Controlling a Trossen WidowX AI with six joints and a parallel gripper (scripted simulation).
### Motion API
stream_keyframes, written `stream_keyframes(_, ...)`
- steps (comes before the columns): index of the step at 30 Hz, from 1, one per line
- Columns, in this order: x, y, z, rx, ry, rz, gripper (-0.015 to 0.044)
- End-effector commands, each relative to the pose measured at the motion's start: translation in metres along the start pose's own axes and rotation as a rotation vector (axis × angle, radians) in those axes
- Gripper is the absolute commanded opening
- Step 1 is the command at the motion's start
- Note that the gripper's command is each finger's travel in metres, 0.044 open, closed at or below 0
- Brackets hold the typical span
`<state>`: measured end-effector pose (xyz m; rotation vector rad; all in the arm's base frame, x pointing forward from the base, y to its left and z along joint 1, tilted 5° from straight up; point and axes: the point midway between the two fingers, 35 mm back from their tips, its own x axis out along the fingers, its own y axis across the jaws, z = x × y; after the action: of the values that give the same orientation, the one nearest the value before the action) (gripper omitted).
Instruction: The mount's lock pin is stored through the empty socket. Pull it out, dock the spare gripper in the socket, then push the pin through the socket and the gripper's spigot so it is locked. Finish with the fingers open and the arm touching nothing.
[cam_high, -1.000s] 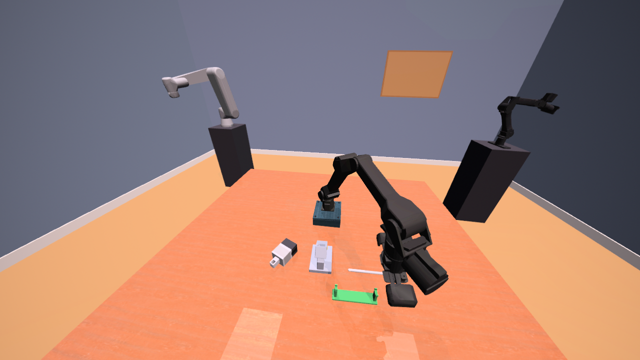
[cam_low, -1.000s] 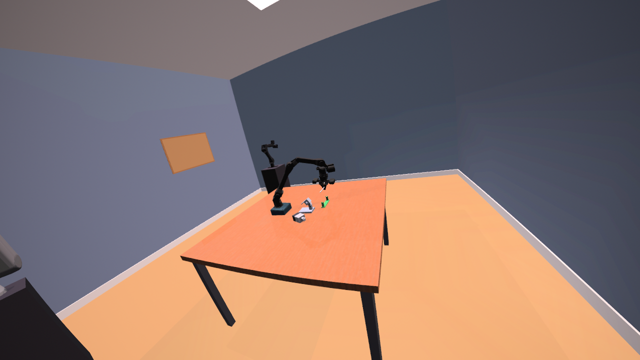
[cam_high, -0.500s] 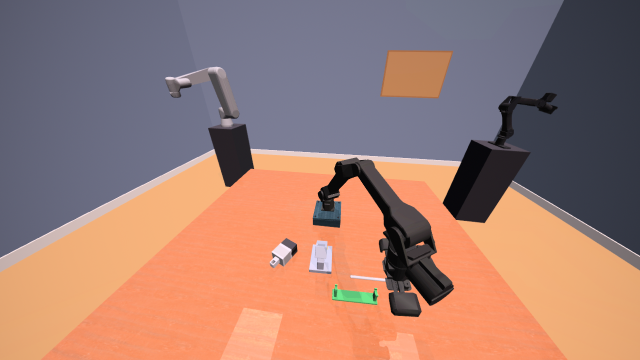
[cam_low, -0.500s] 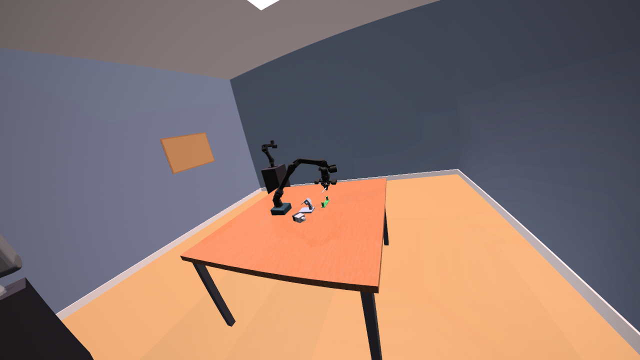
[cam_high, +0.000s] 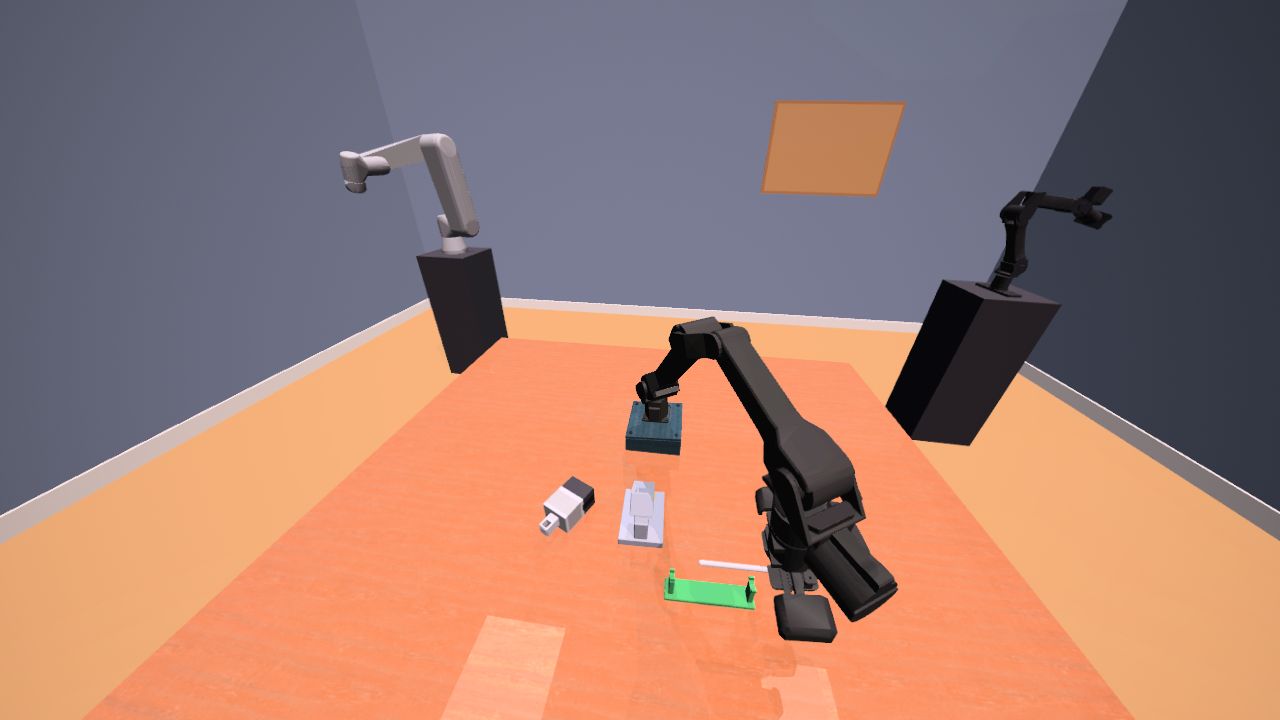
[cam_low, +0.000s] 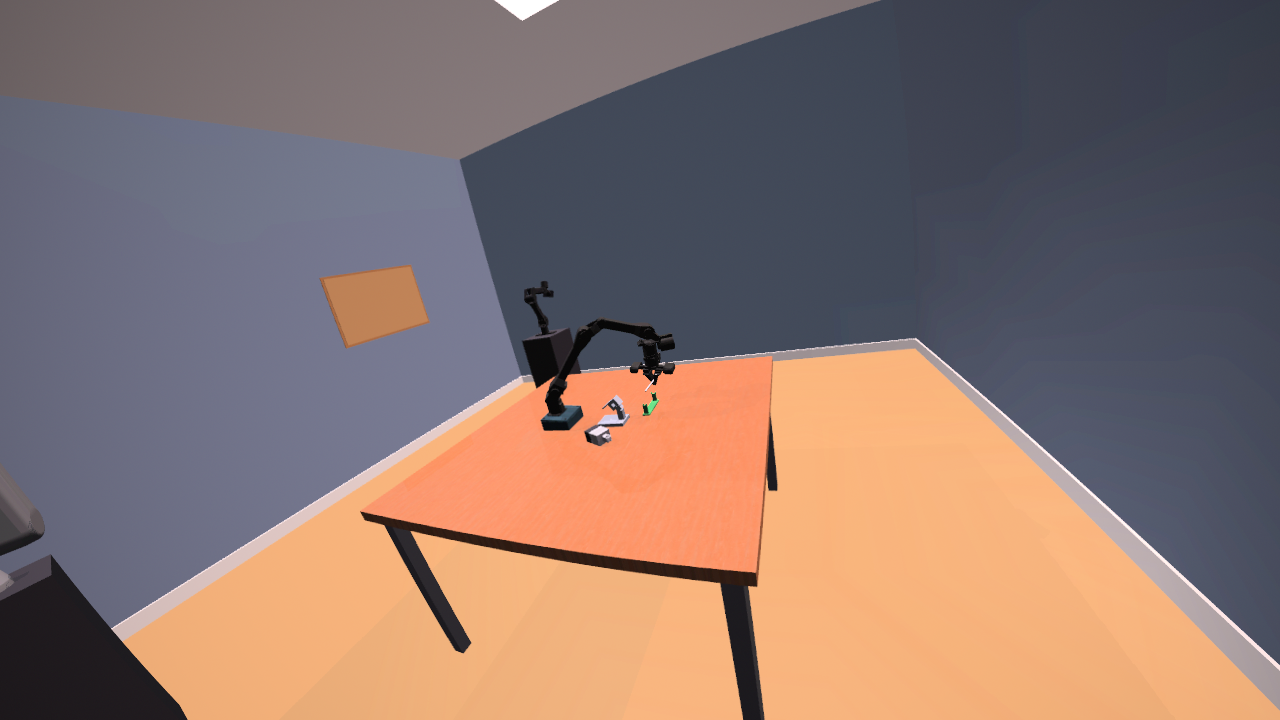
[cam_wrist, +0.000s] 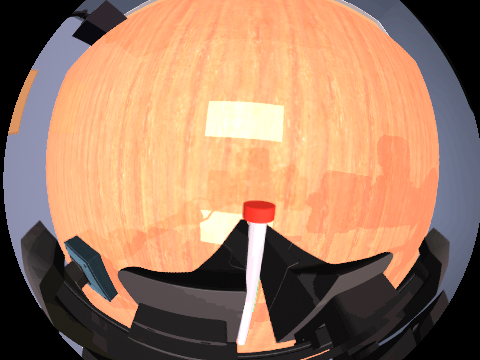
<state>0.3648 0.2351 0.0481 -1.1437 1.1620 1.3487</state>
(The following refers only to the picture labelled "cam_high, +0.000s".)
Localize white tapered pin with red cap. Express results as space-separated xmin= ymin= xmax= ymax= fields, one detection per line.
xmin=699 ymin=560 xmax=768 ymax=573

